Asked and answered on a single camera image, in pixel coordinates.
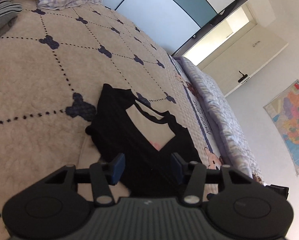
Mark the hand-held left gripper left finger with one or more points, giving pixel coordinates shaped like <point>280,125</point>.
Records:
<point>117,170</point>

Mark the blue panel wardrobe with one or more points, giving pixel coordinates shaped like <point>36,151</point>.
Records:
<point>164,12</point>

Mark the stack of grey folded clothes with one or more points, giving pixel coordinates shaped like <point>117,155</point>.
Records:
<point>2,12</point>

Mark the colourful wall map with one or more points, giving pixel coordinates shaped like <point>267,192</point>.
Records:
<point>294,125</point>

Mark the light purple folded quilt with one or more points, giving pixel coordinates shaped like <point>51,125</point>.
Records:
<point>214,97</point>

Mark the silver door hook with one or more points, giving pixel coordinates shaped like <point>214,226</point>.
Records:
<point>257,43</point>

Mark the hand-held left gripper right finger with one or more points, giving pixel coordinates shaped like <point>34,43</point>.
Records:
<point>178,168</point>

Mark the cream door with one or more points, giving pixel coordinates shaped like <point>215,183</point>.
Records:
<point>239,55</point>

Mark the cream printed fleece blanket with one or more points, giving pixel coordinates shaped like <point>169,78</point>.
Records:
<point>39,80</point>

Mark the black and cream shirt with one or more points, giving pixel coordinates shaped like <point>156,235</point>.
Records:
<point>114,135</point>

